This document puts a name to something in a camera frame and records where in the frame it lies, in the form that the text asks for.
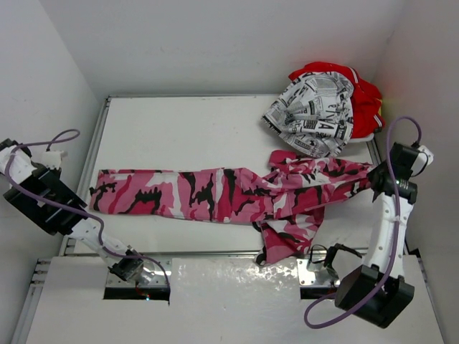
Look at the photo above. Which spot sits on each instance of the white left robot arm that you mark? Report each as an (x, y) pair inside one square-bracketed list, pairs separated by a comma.
[(121, 260)]

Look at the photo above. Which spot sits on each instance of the pink camouflage trousers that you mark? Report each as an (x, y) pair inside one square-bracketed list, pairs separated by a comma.
[(287, 206)]

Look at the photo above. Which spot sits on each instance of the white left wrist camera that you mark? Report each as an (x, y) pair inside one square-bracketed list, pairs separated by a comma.
[(52, 159)]

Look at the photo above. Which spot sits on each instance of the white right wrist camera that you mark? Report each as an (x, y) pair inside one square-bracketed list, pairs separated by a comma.
[(423, 159)]

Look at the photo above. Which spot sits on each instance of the newspaper print white trousers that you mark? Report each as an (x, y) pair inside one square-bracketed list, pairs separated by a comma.
[(314, 114)]

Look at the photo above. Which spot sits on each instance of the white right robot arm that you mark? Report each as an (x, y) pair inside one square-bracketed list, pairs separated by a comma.
[(381, 268)]

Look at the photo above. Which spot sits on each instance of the red trousers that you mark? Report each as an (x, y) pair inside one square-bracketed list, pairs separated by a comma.
[(366, 99)]

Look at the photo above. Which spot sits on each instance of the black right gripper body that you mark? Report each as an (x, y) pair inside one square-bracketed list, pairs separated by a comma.
[(380, 168)]

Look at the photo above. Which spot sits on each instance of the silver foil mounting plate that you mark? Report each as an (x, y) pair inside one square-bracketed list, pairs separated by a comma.
[(313, 272)]

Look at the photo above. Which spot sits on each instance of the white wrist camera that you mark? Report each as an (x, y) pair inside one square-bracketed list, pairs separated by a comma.
[(52, 159), (423, 159)]

